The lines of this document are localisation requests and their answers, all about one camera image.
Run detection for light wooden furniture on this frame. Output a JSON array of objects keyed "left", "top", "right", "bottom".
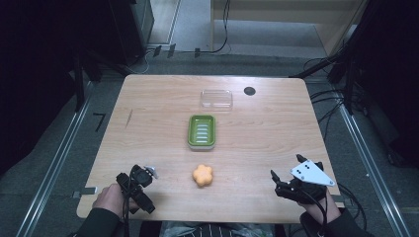
[{"left": 209, "top": 0, "right": 370, "bottom": 57}]

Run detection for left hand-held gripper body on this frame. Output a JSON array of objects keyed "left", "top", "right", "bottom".
[{"left": 116, "top": 164, "right": 160, "bottom": 215}]

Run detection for black cabinet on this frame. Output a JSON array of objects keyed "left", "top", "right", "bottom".
[{"left": 108, "top": 0, "right": 156, "bottom": 66}]

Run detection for black metal stand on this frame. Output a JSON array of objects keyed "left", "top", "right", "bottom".
[
  {"left": 289, "top": 19, "right": 367, "bottom": 115},
  {"left": 72, "top": 53, "right": 103, "bottom": 113}
]

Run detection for person's right hand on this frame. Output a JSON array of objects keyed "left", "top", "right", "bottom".
[{"left": 296, "top": 189, "right": 342, "bottom": 225}]

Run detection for orange flower-shaped soap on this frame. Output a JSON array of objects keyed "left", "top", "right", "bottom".
[{"left": 192, "top": 164, "right": 214, "bottom": 188}]

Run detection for metal floor rail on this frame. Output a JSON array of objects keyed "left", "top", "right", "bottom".
[
  {"left": 15, "top": 82, "right": 94, "bottom": 237},
  {"left": 337, "top": 104, "right": 413, "bottom": 237}
]

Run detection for green soap dish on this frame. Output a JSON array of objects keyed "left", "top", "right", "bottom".
[{"left": 187, "top": 114, "right": 216, "bottom": 152}]

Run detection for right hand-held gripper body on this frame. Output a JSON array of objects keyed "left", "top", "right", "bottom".
[{"left": 275, "top": 159, "right": 336, "bottom": 205}]

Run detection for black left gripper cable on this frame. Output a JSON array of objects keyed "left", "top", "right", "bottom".
[{"left": 122, "top": 177, "right": 133, "bottom": 237}]

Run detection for silver table edge bracket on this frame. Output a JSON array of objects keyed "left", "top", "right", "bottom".
[{"left": 72, "top": 186, "right": 99, "bottom": 199}]

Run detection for person's left hand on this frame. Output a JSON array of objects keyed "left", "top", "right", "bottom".
[{"left": 92, "top": 183, "right": 140, "bottom": 219}]

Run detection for black hanging cable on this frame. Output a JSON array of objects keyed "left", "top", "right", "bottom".
[{"left": 193, "top": 0, "right": 232, "bottom": 59}]

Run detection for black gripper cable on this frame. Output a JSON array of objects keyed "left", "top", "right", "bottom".
[
  {"left": 122, "top": 177, "right": 133, "bottom": 237},
  {"left": 295, "top": 186, "right": 330, "bottom": 237}
]

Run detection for clear plastic lid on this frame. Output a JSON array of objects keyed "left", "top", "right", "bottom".
[{"left": 200, "top": 89, "right": 234, "bottom": 112}]

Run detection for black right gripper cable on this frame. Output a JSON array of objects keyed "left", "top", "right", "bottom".
[{"left": 295, "top": 186, "right": 330, "bottom": 237}]

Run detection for bundle of black floor cables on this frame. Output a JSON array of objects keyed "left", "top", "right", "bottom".
[{"left": 302, "top": 56, "right": 355, "bottom": 141}]

